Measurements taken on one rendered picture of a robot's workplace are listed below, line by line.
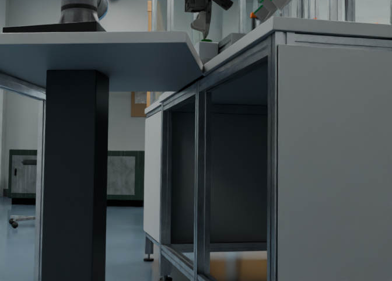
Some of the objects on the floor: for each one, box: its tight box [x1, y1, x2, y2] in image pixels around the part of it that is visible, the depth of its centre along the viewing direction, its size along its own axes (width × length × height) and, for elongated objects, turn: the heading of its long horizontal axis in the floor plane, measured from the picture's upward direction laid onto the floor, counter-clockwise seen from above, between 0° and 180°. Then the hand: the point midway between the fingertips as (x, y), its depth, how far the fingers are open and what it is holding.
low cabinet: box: [8, 149, 145, 207], centre depth 821 cm, size 183×170×72 cm
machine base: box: [144, 100, 173, 281], centre depth 312 cm, size 139×63×86 cm
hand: (206, 35), depth 198 cm, fingers closed
